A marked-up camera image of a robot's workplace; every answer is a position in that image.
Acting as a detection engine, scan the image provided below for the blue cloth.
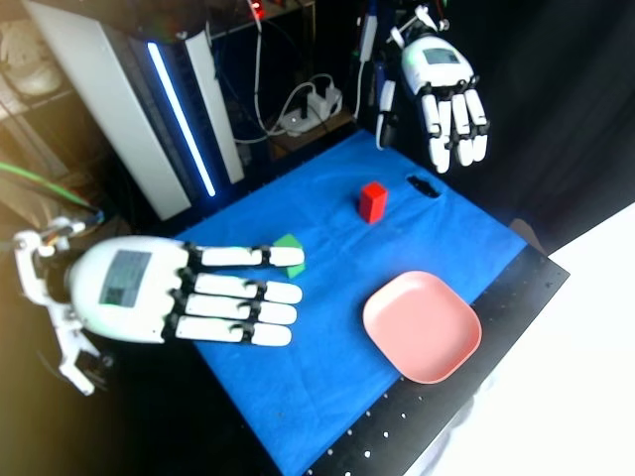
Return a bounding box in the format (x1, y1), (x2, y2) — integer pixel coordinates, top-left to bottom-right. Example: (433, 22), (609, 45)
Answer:
(176, 129), (530, 476)

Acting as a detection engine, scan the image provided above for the green block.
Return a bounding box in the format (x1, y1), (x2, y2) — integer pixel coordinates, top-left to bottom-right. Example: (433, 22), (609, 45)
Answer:
(272, 233), (307, 280)

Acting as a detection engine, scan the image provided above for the green cable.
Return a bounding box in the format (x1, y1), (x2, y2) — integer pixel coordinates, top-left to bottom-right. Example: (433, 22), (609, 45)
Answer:
(0, 161), (103, 212)

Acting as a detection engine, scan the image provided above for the white power strip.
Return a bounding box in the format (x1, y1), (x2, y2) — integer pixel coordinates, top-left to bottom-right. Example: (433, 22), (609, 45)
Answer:
(277, 83), (344, 138)

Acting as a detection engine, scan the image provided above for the white tower with blue light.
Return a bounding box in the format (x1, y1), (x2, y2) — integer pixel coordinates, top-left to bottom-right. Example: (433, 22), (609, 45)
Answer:
(22, 0), (247, 222)

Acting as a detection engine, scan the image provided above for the white cable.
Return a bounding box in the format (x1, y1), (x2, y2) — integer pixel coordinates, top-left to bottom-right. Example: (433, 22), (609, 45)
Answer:
(251, 0), (280, 136)

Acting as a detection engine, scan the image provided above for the pink plate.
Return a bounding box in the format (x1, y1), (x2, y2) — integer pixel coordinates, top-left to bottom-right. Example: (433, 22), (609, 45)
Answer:
(362, 270), (483, 386)

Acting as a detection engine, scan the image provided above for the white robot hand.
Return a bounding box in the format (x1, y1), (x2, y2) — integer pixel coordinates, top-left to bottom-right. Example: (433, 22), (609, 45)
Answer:
(375, 34), (492, 175)
(68, 235), (307, 348)

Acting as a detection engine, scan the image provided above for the white plug adapter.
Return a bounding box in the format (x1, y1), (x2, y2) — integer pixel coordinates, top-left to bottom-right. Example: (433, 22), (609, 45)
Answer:
(352, 12), (379, 120)

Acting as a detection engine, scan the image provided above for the white crumpled bag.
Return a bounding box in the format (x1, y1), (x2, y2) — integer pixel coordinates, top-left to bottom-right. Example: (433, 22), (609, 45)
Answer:
(0, 22), (62, 98)

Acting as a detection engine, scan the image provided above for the red block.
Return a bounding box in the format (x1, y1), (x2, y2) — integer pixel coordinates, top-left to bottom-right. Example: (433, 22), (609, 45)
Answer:
(359, 181), (389, 225)

